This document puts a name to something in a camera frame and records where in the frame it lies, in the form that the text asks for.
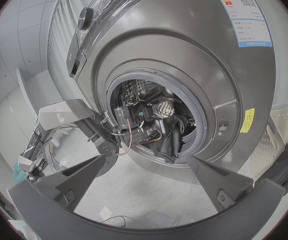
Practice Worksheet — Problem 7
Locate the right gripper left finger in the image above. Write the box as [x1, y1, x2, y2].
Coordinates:
[55, 155, 107, 211]

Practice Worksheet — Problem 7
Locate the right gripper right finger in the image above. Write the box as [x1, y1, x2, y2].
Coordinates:
[186, 154, 254, 213]

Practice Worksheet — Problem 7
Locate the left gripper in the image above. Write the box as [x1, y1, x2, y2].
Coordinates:
[133, 119, 166, 146]

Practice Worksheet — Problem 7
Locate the black garment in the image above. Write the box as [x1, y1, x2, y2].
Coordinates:
[150, 113, 186, 165]

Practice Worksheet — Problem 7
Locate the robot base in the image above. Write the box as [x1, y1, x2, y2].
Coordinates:
[8, 219, 42, 240]

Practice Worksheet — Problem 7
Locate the cream laundry basket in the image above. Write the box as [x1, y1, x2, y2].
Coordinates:
[250, 103, 288, 184]

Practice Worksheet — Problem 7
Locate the grey washing machine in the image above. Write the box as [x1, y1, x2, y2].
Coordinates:
[65, 0, 277, 185]

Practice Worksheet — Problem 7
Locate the white paper piece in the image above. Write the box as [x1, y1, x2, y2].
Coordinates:
[99, 206, 112, 218]

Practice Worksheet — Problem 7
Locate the white curtain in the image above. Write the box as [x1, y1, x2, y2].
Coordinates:
[46, 0, 100, 89]

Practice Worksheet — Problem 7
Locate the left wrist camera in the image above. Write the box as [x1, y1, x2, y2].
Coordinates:
[113, 106, 137, 134]

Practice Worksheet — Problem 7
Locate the grey cable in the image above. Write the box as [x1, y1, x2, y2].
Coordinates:
[101, 215, 128, 228]

